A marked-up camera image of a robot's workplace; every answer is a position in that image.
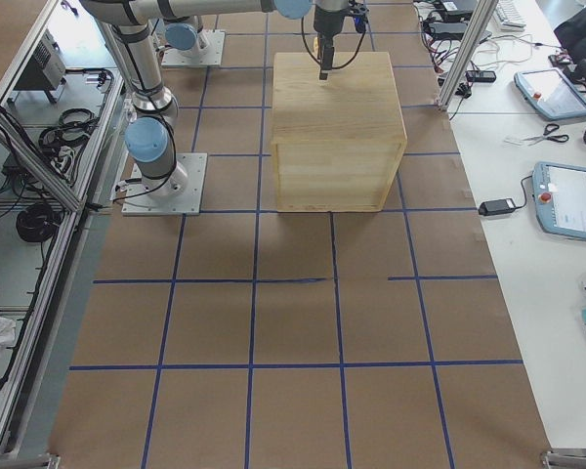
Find near blue teach pendant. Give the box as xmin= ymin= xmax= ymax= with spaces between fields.
xmin=532 ymin=161 xmax=586 ymax=240

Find aluminium frame post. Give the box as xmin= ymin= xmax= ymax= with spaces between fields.
xmin=438 ymin=0 xmax=497 ymax=110

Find blue teach pendant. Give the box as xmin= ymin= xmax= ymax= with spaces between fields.
xmin=532 ymin=161 xmax=586 ymax=240
xmin=514 ymin=68 xmax=586 ymax=121

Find black power adapter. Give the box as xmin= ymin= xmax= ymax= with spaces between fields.
xmin=478 ymin=198 xmax=518 ymax=217

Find black handled scissors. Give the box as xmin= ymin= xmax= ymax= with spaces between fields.
xmin=523 ymin=123 xmax=569 ymax=146

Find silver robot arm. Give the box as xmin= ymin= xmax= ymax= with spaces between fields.
xmin=155 ymin=1 xmax=368 ymax=80
xmin=82 ymin=1 xmax=313 ymax=196

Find wooden drawer cabinet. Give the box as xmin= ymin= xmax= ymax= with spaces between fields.
xmin=271 ymin=52 xmax=407 ymax=212

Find far blue teach pendant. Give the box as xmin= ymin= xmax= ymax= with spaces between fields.
xmin=514 ymin=68 xmax=586 ymax=121

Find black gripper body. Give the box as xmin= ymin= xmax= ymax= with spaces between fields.
xmin=314 ymin=0 xmax=366 ymax=37

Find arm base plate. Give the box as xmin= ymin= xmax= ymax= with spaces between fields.
xmin=121 ymin=152 xmax=207 ymax=216
xmin=162 ymin=24 xmax=226 ymax=68

